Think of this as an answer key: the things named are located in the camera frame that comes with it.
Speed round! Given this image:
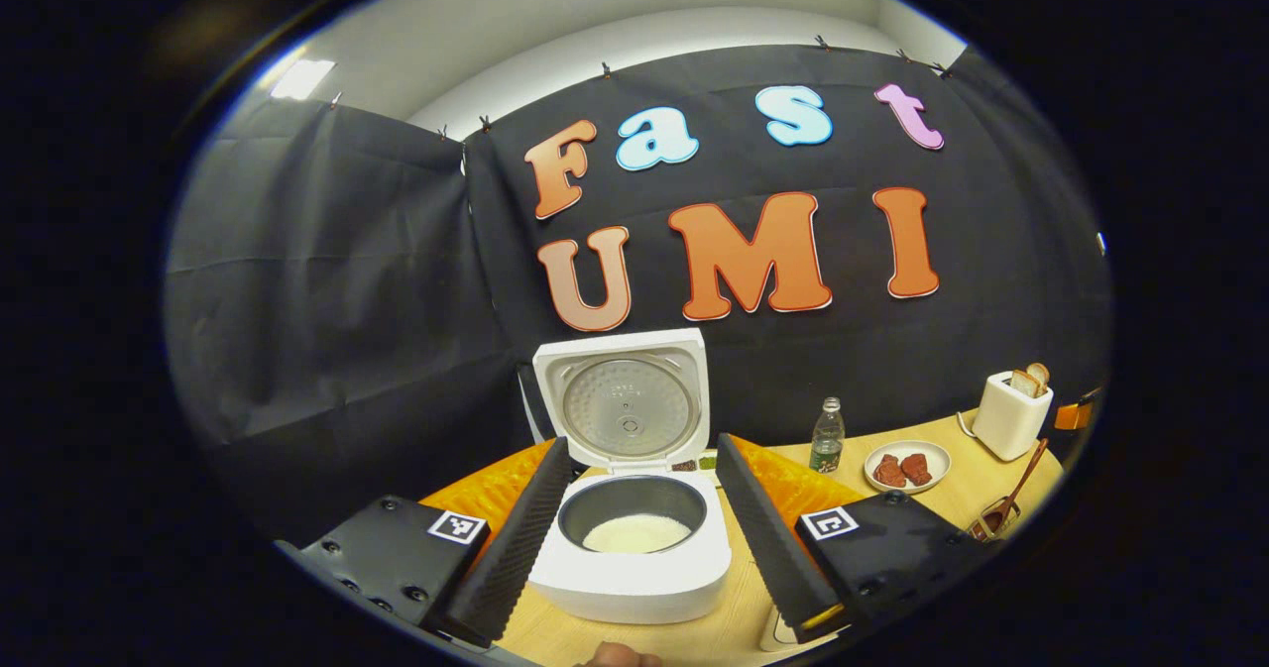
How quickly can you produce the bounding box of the clear plastic bottle green label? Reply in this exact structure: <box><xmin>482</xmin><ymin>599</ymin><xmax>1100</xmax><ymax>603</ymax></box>
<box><xmin>810</xmin><ymin>397</ymin><xmax>847</xmax><ymax>476</ymax></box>

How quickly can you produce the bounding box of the white rice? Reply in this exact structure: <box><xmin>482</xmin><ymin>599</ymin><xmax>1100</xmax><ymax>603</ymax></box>
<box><xmin>582</xmin><ymin>513</ymin><xmax>693</xmax><ymax>555</ymax></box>

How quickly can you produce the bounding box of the white round plate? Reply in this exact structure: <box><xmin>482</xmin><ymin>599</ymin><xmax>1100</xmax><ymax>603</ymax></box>
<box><xmin>865</xmin><ymin>439</ymin><xmax>953</xmax><ymax>496</ymax></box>

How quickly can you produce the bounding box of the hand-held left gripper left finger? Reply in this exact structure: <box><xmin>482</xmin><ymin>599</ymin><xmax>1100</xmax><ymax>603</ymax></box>
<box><xmin>295</xmin><ymin>437</ymin><xmax>575</xmax><ymax>648</ymax></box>

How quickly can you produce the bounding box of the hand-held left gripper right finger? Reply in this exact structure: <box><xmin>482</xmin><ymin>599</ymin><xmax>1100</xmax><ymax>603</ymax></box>
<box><xmin>716</xmin><ymin>433</ymin><xmax>994</xmax><ymax>646</ymax></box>

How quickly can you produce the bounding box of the white rice cooker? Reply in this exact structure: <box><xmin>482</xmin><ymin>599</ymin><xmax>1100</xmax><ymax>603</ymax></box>
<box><xmin>525</xmin><ymin>328</ymin><xmax>733</xmax><ymax>625</ymax></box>

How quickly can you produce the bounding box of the brown wooden spoon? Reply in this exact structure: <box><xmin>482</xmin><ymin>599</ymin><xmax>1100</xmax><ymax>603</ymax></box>
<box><xmin>994</xmin><ymin>437</ymin><xmax>1050</xmax><ymax>536</ymax></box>

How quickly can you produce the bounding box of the ceiling light panel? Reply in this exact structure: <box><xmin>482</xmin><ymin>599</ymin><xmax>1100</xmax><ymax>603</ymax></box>
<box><xmin>270</xmin><ymin>57</ymin><xmax>337</xmax><ymax>102</ymax></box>

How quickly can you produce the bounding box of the white toaster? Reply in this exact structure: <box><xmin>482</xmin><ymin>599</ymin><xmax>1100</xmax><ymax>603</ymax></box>
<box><xmin>972</xmin><ymin>372</ymin><xmax>1055</xmax><ymax>463</ymax></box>

